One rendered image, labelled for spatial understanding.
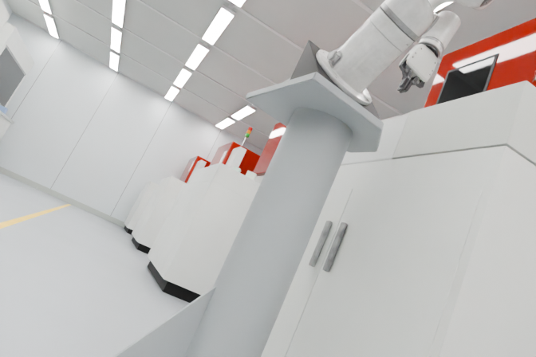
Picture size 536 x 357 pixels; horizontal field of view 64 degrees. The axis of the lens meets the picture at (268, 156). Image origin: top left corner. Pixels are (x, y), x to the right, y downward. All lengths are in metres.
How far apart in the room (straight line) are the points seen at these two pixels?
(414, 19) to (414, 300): 0.60
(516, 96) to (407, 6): 0.30
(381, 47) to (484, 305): 0.59
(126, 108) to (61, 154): 1.52
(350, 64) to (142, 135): 8.23
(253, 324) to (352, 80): 0.61
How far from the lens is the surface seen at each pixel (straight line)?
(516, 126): 0.97
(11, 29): 7.26
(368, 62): 1.08
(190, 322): 0.99
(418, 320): 0.90
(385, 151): 1.24
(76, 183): 9.07
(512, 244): 0.94
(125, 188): 9.07
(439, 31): 1.55
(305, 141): 0.99
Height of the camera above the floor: 0.42
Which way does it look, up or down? 14 degrees up
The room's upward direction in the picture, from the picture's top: 25 degrees clockwise
